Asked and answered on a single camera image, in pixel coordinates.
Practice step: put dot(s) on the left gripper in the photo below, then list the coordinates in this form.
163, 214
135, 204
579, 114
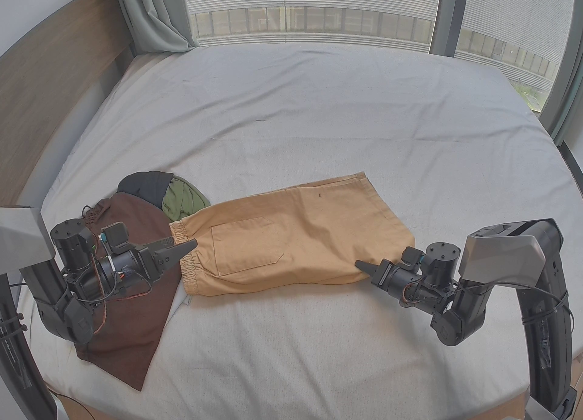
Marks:
130, 265

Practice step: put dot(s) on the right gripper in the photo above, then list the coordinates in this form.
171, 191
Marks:
398, 281

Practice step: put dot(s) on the tan shorts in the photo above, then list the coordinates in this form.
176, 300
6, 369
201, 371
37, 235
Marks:
296, 227

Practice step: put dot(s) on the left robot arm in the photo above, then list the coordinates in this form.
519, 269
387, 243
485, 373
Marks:
70, 243

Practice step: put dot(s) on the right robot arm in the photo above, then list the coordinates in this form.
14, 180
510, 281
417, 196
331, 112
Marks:
501, 249

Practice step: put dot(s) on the bed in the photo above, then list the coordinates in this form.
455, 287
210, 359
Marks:
319, 113

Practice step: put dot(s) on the white garment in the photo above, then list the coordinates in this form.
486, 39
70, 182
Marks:
184, 300

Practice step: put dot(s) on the green garment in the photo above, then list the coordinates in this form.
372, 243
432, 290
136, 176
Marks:
186, 199

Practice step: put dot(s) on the black garment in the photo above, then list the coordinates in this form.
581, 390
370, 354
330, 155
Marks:
143, 186

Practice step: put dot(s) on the brown shorts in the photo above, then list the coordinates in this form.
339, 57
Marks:
132, 341

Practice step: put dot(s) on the grey-green curtain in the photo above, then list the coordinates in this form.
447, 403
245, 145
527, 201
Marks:
145, 8
567, 104

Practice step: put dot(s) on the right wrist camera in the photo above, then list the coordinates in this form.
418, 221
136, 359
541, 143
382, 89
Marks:
413, 258

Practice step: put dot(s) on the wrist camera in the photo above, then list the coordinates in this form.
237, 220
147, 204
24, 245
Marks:
114, 236
413, 258

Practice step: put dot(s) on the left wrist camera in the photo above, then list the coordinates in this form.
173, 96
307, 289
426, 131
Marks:
114, 236

